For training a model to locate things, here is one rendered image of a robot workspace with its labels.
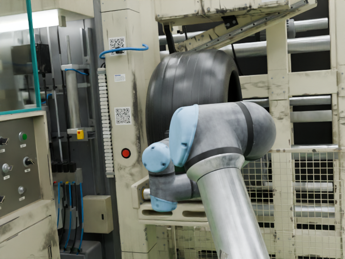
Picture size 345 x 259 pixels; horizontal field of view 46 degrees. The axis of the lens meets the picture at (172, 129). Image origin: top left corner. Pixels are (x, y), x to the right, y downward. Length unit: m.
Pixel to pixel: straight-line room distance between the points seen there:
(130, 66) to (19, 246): 0.81
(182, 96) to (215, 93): 0.12
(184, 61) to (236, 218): 0.94
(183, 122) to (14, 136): 1.00
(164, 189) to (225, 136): 0.42
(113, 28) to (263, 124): 1.07
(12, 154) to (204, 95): 0.75
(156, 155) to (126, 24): 0.78
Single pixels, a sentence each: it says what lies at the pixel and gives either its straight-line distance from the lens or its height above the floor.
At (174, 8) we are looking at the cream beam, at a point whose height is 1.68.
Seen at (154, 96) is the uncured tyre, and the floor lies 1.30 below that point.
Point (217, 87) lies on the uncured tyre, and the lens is 1.48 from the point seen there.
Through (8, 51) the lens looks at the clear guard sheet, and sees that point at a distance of 1.65.
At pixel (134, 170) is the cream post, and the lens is 1.77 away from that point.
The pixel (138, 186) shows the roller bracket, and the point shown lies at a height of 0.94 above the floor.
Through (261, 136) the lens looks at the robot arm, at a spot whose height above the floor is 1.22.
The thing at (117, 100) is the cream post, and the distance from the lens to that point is 1.76.
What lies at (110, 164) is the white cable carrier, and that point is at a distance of 1.82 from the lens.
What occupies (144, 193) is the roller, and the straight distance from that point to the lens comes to 1.69.
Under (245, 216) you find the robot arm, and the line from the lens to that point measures 0.74.
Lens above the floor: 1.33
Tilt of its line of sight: 6 degrees down
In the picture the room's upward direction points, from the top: 4 degrees counter-clockwise
